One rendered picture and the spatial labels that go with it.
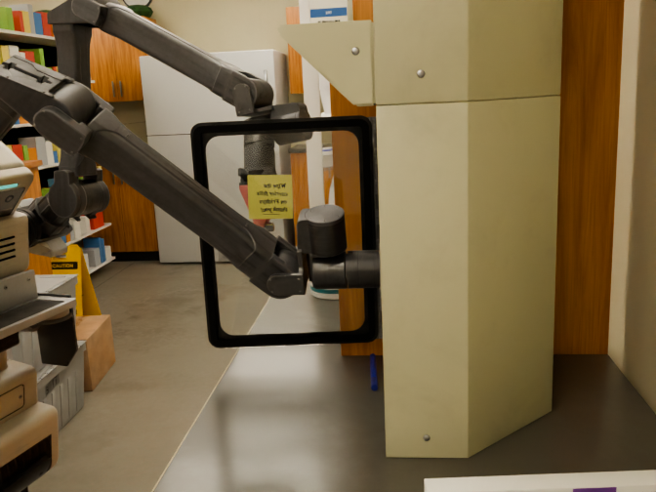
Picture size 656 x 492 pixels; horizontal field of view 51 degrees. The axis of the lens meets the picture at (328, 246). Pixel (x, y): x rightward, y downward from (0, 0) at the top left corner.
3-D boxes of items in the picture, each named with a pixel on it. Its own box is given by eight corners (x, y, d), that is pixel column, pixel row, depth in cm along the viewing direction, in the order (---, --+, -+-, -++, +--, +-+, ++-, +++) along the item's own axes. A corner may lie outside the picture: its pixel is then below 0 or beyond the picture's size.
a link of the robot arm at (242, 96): (254, 88, 130) (230, 85, 123) (307, 74, 126) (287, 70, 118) (266, 150, 132) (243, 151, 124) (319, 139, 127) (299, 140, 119)
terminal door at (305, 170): (379, 342, 122) (372, 114, 113) (209, 348, 122) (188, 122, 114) (379, 341, 123) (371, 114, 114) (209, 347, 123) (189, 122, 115)
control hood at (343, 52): (381, 102, 114) (379, 39, 112) (375, 105, 82) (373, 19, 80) (312, 104, 115) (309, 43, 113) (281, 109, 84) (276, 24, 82)
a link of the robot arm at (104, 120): (59, 102, 99) (24, 130, 89) (78, 73, 96) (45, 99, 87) (289, 274, 111) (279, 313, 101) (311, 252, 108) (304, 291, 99)
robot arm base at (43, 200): (48, 204, 157) (8, 213, 146) (68, 183, 153) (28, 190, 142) (70, 233, 156) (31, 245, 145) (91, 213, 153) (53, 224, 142)
